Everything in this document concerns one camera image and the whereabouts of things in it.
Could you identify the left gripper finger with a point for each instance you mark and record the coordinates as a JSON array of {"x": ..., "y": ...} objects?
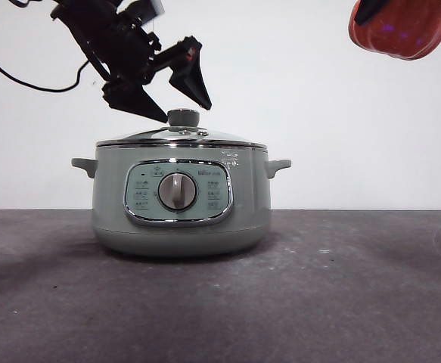
[
  {"x": 131, "y": 98},
  {"x": 191, "y": 81}
]

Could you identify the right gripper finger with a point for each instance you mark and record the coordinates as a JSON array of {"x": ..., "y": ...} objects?
[{"x": 369, "y": 10}]

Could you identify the orange toy pumpkin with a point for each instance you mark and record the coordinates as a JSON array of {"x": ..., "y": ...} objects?
[{"x": 398, "y": 34}]

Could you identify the glass lid with green knob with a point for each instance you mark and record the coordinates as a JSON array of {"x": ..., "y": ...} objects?
[{"x": 184, "y": 118}]

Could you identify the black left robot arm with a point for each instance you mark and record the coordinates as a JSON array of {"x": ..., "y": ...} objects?
[{"x": 106, "y": 41}]

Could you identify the pale green electric pot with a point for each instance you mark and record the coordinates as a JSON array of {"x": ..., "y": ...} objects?
[{"x": 182, "y": 227}]

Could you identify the pale grey camera box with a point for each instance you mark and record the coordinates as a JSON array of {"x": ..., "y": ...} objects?
[{"x": 150, "y": 7}]

